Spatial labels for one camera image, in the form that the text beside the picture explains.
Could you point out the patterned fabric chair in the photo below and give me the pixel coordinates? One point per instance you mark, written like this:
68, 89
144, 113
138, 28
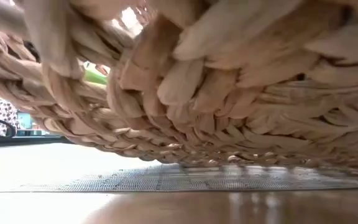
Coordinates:
2, 115

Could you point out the green pear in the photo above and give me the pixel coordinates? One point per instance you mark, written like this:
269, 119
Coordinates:
95, 76

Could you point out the grey woven placemat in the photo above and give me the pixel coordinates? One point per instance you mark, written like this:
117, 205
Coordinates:
197, 180

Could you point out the black aluminium table frame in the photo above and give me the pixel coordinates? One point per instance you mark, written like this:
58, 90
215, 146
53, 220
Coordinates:
26, 140

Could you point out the woven wicker basket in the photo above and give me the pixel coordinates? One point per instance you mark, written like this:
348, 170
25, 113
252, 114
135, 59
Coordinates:
228, 93

